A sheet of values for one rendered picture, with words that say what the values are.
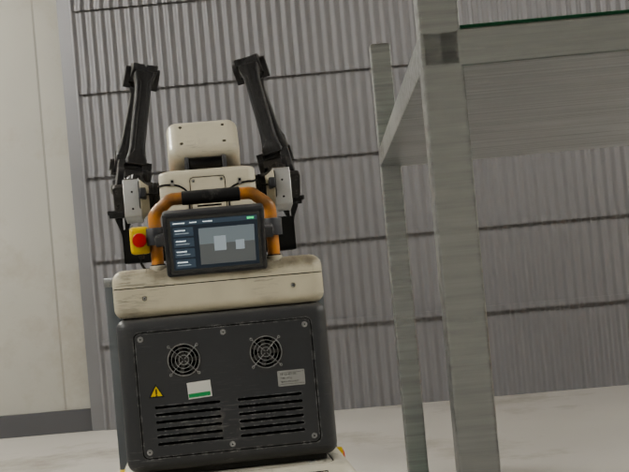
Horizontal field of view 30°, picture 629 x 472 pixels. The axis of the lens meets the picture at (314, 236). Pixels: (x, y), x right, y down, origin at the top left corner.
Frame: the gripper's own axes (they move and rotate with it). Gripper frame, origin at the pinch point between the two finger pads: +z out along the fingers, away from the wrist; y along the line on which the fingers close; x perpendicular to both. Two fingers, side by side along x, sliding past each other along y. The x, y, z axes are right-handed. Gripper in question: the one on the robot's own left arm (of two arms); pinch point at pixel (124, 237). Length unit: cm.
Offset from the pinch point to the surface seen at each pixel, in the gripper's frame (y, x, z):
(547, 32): -50, 319, -5
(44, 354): 62, -244, 54
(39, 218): 59, -245, -20
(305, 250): -81, -222, 9
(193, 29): -31, -230, -114
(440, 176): -42, 318, 5
